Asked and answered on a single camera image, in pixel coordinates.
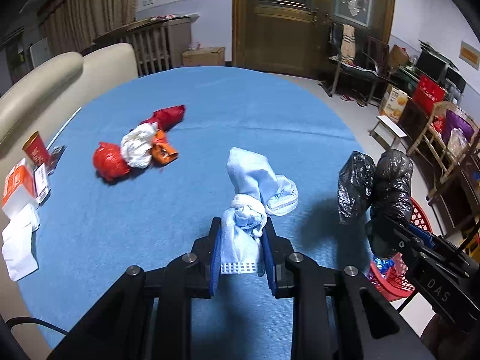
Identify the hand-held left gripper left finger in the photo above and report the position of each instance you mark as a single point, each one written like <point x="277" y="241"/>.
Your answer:
<point x="214" y="270"/>

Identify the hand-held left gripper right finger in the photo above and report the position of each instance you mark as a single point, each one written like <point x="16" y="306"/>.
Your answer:
<point x="270" y="270"/>

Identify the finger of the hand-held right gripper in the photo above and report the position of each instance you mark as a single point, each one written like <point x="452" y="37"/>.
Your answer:
<point x="423" y="237"/>
<point x="392" y="228"/>

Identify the balled black plastic bag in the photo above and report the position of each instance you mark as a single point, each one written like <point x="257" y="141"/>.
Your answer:
<point x="393" y="187"/>

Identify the red plastic basket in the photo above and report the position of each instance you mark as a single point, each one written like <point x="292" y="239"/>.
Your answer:
<point x="393" y="285"/>

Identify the crinkled black plastic bag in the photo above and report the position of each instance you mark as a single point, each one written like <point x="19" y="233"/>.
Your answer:
<point x="354" y="187"/>

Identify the light blue face mask bundle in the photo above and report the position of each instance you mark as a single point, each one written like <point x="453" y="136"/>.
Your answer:
<point x="247" y="180"/>

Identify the orange wrapper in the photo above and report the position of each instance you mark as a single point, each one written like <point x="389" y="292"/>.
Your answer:
<point x="163" y="153"/>

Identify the balled red plastic bag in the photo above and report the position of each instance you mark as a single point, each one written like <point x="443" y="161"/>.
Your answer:
<point x="108" y="163"/>

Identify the red plastic wrapper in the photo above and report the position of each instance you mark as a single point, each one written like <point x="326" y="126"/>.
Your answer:
<point x="168" y="116"/>

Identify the person's right forearm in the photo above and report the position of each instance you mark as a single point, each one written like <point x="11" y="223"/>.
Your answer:
<point x="453" y="341"/>

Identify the wooden rack with bags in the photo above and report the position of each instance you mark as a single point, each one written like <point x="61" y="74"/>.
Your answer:
<point x="423" y="138"/>

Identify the clear plastic bag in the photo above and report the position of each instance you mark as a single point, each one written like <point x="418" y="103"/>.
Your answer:
<point x="459" y="142"/>

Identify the white stool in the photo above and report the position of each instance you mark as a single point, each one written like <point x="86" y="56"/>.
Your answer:
<point x="390" y="124"/>

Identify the dark wooden side table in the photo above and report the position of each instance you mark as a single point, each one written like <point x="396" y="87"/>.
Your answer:
<point x="412" y="120"/>

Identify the purple cushion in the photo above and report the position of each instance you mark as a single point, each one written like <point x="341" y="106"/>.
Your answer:
<point x="455" y="122"/>

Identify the yellow carton box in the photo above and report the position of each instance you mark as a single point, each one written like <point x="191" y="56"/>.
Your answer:
<point x="393" y="103"/>

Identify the red gift bag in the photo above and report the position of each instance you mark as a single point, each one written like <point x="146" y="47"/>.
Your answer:
<point x="429" y="93"/>

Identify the blue tablecloth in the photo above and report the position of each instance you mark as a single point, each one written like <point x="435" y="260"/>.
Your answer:
<point x="210" y="112"/>

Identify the small black monitor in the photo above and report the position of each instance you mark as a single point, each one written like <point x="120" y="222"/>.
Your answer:
<point x="455" y="78"/>

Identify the black metal chair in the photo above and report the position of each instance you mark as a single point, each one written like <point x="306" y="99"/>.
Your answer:
<point x="356" y="69"/>

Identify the brown open cardboard box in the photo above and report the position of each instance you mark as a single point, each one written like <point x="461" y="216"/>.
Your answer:
<point x="398" y="56"/>

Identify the striped scarf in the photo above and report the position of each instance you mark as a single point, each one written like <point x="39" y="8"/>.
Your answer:
<point x="347" y="43"/>

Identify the small white packet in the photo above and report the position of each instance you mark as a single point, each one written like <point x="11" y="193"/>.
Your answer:
<point x="43" y="180"/>

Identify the white tissue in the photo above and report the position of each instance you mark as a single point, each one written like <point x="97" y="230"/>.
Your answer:
<point x="20" y="247"/>

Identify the small dark packet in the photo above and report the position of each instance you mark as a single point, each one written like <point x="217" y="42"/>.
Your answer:
<point x="56" y="155"/>

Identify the orange and white box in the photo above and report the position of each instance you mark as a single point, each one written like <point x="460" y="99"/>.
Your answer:
<point x="17" y="187"/>

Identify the red paper cup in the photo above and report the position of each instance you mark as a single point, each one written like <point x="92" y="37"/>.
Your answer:
<point x="35" y="150"/>

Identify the wooden double door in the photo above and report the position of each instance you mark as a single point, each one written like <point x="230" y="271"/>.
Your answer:
<point x="285" y="33"/>

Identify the clear glass jar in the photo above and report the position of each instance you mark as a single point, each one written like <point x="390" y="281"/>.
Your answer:
<point x="193" y="45"/>

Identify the wooden crib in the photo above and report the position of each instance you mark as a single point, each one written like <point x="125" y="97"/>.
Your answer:
<point x="150" y="52"/>

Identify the beige cabinet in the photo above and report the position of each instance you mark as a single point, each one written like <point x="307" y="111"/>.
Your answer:
<point x="180" y="41"/>

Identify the beige sofa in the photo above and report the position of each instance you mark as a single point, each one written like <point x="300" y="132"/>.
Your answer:
<point x="56" y="75"/>

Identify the red patterned paper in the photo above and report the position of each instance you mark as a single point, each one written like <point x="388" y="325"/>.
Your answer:
<point x="168" y="17"/>

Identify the white panel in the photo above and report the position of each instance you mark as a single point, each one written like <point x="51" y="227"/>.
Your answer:
<point x="39" y="53"/>

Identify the brown curtain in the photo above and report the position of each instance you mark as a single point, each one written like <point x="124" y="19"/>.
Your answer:
<point x="86" y="11"/>

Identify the orange wall sign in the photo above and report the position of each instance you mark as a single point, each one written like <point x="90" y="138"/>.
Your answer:
<point x="468" y="53"/>

